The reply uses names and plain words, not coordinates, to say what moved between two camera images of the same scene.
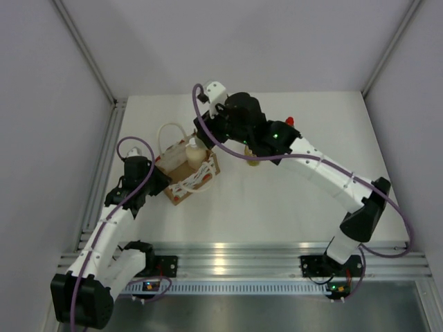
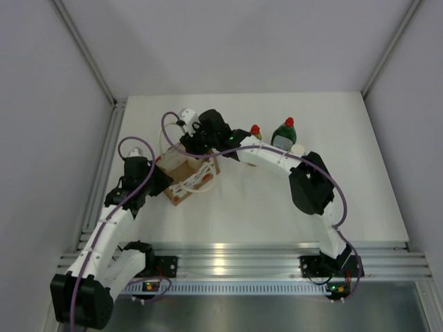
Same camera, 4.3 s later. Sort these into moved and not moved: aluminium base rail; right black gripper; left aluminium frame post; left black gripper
Moved: right black gripper
Not moved: left black gripper; left aluminium frame post; aluminium base rail
